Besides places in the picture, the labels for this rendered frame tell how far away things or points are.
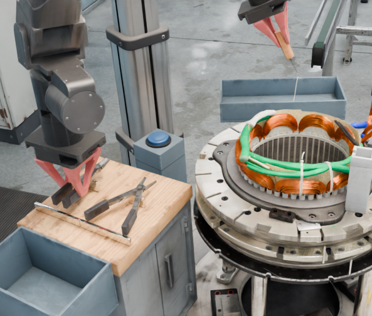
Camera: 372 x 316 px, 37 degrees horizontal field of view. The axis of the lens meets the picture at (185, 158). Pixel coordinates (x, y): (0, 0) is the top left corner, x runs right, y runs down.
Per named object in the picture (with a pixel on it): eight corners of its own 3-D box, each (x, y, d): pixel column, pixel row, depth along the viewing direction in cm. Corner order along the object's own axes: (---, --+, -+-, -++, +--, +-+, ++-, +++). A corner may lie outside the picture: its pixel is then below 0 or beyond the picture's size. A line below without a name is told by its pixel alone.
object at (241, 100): (327, 184, 132) (337, 76, 116) (334, 213, 123) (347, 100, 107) (223, 185, 134) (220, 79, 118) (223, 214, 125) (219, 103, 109)
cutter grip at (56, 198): (56, 205, 82) (54, 197, 81) (52, 204, 82) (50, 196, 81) (73, 190, 85) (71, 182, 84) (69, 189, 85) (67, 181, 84)
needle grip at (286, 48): (293, 57, 107) (281, 31, 104) (285, 60, 108) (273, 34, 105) (294, 53, 108) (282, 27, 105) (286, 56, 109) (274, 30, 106)
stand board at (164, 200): (119, 278, 75) (117, 264, 74) (19, 235, 84) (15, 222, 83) (193, 196, 89) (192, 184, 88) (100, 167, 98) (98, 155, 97)
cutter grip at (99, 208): (88, 222, 80) (86, 213, 79) (85, 219, 80) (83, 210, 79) (110, 209, 82) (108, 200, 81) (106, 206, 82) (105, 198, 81)
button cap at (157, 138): (173, 138, 105) (172, 134, 105) (159, 148, 103) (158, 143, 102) (157, 132, 108) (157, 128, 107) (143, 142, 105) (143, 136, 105)
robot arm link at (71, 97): (76, 10, 73) (12, 19, 69) (115, 34, 65) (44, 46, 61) (83, 93, 79) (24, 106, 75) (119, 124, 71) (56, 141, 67)
